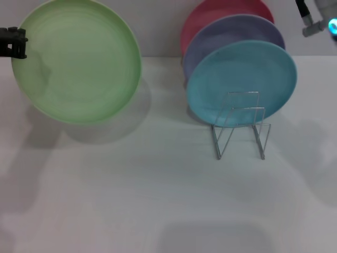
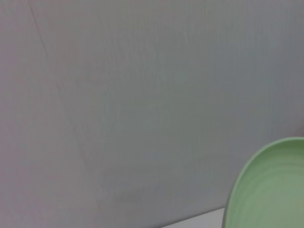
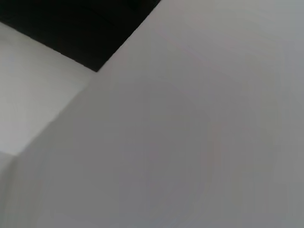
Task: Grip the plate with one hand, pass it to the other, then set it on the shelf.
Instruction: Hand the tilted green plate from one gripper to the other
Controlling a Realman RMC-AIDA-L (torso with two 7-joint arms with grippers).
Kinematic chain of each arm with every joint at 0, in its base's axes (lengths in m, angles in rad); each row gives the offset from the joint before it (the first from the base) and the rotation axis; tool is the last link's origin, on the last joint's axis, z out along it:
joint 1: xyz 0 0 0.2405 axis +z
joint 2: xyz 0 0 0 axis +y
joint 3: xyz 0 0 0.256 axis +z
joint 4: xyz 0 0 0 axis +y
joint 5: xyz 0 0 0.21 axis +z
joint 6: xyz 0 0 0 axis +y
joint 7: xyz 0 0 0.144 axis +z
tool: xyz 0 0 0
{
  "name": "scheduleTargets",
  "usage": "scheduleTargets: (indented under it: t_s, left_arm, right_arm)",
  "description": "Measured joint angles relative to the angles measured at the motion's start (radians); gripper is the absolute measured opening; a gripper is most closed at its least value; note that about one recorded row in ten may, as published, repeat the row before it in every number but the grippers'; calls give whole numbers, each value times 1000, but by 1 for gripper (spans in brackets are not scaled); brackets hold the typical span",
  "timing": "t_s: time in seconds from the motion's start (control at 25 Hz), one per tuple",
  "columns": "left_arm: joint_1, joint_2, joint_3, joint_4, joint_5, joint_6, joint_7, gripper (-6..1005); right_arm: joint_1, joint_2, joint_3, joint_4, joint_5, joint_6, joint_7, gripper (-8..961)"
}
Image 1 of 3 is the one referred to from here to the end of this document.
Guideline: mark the red plastic plate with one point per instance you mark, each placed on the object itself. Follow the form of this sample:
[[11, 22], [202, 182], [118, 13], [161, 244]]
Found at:
[[208, 18]]

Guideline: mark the purple plastic plate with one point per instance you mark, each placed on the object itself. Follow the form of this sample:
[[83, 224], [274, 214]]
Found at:
[[223, 37]]

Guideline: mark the blue plastic plate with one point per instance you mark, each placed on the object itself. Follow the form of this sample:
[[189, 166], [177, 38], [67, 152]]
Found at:
[[237, 73]]

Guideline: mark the green plastic plate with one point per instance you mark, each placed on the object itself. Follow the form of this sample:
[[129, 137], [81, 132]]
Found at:
[[79, 63]]

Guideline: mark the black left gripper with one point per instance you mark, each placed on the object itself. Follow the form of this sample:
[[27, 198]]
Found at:
[[3, 39]]

